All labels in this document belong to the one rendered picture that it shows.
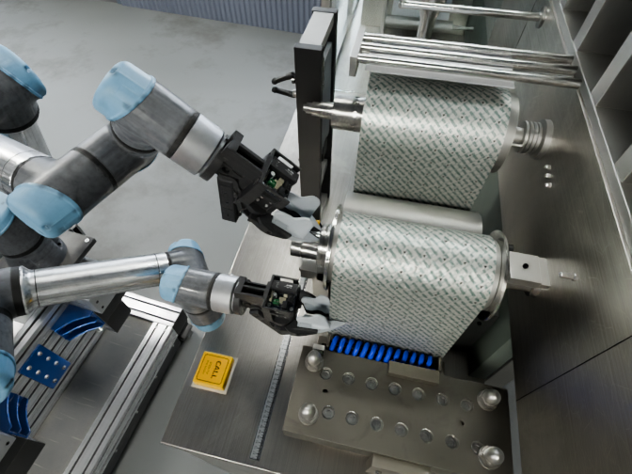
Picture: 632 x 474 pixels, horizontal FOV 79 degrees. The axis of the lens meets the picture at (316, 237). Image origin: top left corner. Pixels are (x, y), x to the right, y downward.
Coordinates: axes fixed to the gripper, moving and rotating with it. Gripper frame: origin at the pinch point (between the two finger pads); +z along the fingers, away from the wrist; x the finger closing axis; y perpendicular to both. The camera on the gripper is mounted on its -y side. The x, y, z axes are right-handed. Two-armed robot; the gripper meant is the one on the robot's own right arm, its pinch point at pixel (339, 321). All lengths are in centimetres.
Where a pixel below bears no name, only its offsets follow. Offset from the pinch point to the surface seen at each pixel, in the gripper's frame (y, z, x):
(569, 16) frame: 37, 31, 51
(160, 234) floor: -109, -114, 78
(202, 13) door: -104, -190, 329
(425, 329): 4.6, 15.5, -0.3
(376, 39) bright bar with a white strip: 36, -2, 37
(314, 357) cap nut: -1.6, -3.2, -7.5
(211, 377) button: -16.6, -25.6, -11.8
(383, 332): -0.4, 8.7, -0.3
